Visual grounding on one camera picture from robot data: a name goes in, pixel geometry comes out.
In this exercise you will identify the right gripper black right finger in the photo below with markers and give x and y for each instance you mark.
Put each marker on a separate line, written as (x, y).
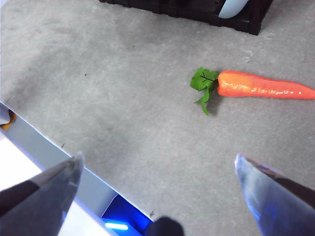
(278, 204)

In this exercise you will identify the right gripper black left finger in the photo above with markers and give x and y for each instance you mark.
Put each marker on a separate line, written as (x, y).
(37, 209)

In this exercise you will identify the orange carrot with green leaves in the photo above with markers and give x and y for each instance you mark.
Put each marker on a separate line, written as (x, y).
(258, 86)

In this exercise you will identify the black plate rack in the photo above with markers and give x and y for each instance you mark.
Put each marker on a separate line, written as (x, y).
(241, 24)

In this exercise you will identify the blue plate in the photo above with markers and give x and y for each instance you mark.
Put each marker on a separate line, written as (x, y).
(231, 9)

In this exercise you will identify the blue lit strip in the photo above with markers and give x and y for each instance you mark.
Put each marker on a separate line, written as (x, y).
(115, 225)

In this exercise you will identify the yellow object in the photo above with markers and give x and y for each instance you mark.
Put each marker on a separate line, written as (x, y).
(7, 123)

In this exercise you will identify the black rounded knob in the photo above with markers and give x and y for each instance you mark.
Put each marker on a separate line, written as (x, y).
(165, 227)

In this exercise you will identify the grey metal table edge rail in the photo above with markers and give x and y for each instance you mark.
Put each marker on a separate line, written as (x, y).
(37, 145)

